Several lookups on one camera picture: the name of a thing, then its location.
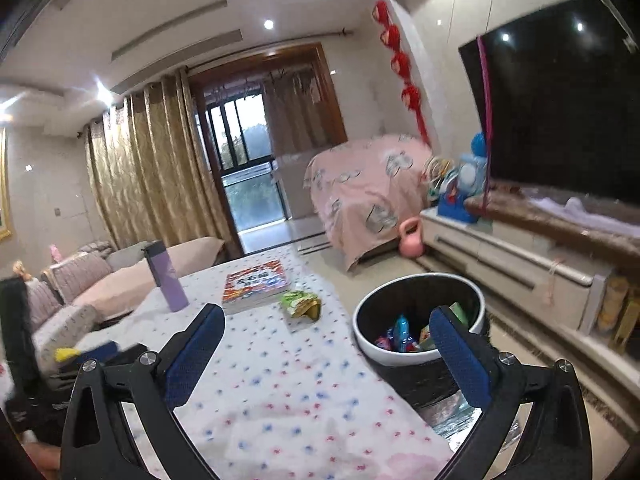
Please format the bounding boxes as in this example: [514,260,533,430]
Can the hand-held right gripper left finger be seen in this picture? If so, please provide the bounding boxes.
[60,303,227,480]

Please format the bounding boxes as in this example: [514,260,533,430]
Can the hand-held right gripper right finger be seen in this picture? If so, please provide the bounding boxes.
[428,305,594,480]

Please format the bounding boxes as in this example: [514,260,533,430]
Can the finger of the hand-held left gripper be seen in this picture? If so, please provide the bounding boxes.
[50,341,148,380]

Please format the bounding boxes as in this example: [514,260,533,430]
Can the green and white carton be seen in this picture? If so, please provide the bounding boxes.
[417,302,471,352]

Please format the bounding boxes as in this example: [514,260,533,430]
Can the blue mesh packet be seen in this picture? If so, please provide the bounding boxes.
[392,314,414,353]

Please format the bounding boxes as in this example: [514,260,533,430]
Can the black round trash bin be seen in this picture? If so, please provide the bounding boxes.
[352,274,491,411]

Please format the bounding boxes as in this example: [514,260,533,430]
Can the grey patterned cushion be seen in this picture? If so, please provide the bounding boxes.
[31,304,104,367]

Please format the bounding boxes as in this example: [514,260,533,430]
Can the pink sofa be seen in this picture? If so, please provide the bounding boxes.
[10,236,227,377]

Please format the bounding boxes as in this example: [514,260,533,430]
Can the purple thermos bottle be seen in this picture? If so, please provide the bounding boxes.
[141,240,190,312]

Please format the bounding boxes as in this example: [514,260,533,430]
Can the striped pink cushion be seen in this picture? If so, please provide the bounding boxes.
[49,252,114,307]

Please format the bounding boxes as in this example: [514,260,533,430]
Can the white television cabinet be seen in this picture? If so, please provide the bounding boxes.
[419,205,640,432]

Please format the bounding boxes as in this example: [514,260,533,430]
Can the green snack wrapper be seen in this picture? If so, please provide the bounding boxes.
[279,290,322,322]

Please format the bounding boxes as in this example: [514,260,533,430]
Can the pink kettlebell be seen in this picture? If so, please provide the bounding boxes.
[397,217,426,259]

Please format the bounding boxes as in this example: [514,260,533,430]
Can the brown cabinet mat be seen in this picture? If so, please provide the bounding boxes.
[465,185,640,272]

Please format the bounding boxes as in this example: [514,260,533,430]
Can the blue toy machine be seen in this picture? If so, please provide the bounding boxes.
[437,152,492,224]

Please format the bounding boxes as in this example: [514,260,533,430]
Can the yellow boxes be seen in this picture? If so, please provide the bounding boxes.
[600,275,640,352]

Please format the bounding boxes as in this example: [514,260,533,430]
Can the white cloth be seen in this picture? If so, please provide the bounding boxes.
[530,195,640,235]

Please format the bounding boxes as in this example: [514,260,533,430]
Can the golden patterned curtain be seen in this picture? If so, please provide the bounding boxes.
[82,67,234,262]

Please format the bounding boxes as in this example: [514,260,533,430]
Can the pink heart-print cover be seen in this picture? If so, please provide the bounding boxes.
[304,134,434,272]

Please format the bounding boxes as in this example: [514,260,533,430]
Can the balcony window door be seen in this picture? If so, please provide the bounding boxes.
[204,94,292,237]

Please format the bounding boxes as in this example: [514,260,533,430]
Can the black television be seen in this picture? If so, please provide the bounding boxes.
[458,0,640,207]

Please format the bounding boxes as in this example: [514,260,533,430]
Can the brown sheer curtain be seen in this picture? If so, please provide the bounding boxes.
[262,57,332,157]

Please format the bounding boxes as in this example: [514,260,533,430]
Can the red hanging decorations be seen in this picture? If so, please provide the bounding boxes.
[372,0,432,147]

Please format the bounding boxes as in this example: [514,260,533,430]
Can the curtain rod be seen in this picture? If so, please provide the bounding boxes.
[186,29,354,72]

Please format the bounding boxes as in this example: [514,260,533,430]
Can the gold picture frame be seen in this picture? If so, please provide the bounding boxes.
[0,127,12,241]

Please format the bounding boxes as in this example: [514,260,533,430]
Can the wire bead toy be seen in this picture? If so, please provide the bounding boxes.
[422,155,458,197]

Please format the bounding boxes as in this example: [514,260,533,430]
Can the pink string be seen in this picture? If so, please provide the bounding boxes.
[476,35,497,222]

